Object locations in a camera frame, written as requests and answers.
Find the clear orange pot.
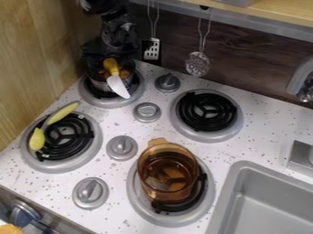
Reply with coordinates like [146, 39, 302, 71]
[135, 137, 202, 205]

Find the toy sink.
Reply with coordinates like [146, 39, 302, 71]
[204, 160, 313, 234]

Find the tap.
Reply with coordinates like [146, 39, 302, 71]
[283, 57, 313, 103]

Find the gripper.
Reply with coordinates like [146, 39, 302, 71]
[79, 37, 141, 74]

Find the silver spatula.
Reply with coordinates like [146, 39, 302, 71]
[141, 0, 163, 61]

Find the yellow spoon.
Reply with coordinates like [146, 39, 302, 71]
[27, 101, 81, 152]

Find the yellow handled toy knife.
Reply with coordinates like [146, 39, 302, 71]
[101, 58, 133, 101]

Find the toy stove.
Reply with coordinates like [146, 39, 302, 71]
[18, 67, 246, 229]

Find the silver slotted spoon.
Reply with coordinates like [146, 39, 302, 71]
[184, 6, 216, 78]

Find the silver pot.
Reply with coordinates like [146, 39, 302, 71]
[85, 67, 141, 93]

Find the yellow toy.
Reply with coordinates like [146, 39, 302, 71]
[0, 223, 25, 234]

